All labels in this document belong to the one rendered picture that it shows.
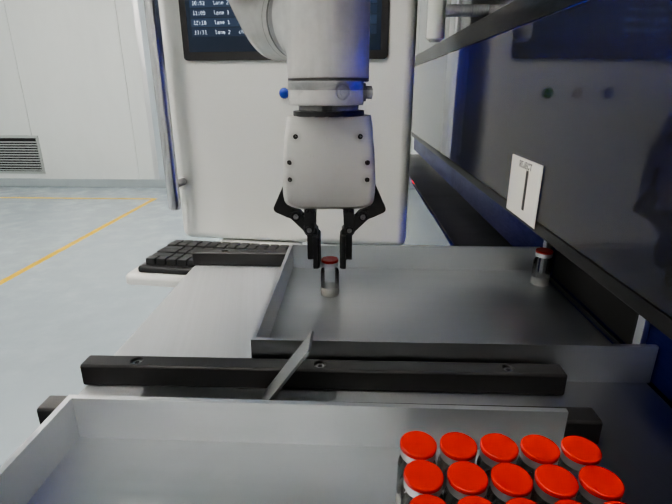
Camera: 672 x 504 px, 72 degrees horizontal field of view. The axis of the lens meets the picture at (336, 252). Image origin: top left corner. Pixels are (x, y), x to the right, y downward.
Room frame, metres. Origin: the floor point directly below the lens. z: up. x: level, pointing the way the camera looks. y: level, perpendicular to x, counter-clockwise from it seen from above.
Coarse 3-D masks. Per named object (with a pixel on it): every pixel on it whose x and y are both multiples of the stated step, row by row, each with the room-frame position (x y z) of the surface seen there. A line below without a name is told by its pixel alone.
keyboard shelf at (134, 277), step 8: (224, 240) 0.98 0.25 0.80; (232, 240) 0.98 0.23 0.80; (240, 240) 0.98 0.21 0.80; (248, 240) 0.98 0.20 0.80; (256, 240) 0.98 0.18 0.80; (264, 240) 0.98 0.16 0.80; (136, 272) 0.78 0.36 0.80; (144, 272) 0.78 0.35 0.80; (128, 280) 0.77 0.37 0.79; (136, 280) 0.77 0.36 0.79; (144, 280) 0.76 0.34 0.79; (152, 280) 0.76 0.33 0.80; (160, 280) 0.76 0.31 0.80; (168, 280) 0.76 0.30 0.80; (176, 280) 0.76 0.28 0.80
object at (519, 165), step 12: (516, 156) 0.50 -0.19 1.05; (516, 168) 0.49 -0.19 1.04; (528, 168) 0.46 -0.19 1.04; (540, 168) 0.43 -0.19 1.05; (516, 180) 0.49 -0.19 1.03; (528, 180) 0.46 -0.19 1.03; (540, 180) 0.43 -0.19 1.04; (516, 192) 0.48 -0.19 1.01; (528, 192) 0.45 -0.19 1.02; (516, 204) 0.48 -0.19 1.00; (528, 204) 0.45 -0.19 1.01; (528, 216) 0.44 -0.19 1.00
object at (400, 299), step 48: (288, 288) 0.53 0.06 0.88; (384, 288) 0.53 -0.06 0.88; (432, 288) 0.53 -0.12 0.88; (480, 288) 0.53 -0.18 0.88; (528, 288) 0.53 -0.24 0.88; (288, 336) 0.41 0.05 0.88; (336, 336) 0.41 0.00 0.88; (384, 336) 0.41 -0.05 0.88; (432, 336) 0.41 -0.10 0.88; (480, 336) 0.41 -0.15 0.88; (528, 336) 0.41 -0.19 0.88; (576, 336) 0.41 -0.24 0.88
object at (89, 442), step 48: (48, 432) 0.24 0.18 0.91; (96, 432) 0.27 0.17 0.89; (144, 432) 0.27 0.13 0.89; (192, 432) 0.27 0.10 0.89; (240, 432) 0.26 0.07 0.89; (288, 432) 0.26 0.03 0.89; (336, 432) 0.26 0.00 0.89; (384, 432) 0.26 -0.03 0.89; (432, 432) 0.26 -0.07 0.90; (480, 432) 0.26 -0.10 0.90; (528, 432) 0.26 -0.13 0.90; (0, 480) 0.20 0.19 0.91; (48, 480) 0.23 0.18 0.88; (96, 480) 0.23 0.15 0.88; (144, 480) 0.23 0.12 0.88; (192, 480) 0.23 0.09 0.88; (240, 480) 0.23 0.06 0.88; (288, 480) 0.23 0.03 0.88; (336, 480) 0.23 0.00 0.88; (384, 480) 0.23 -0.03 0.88
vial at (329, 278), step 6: (324, 264) 0.51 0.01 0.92; (330, 264) 0.50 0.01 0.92; (336, 264) 0.51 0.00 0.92; (324, 270) 0.51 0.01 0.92; (330, 270) 0.50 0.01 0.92; (336, 270) 0.51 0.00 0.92; (324, 276) 0.50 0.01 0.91; (330, 276) 0.50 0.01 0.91; (336, 276) 0.51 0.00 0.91; (324, 282) 0.50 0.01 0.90; (330, 282) 0.50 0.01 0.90; (336, 282) 0.51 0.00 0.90; (324, 288) 0.50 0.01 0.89; (330, 288) 0.50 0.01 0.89; (336, 288) 0.51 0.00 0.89; (324, 294) 0.50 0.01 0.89; (330, 294) 0.50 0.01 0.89; (336, 294) 0.51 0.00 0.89
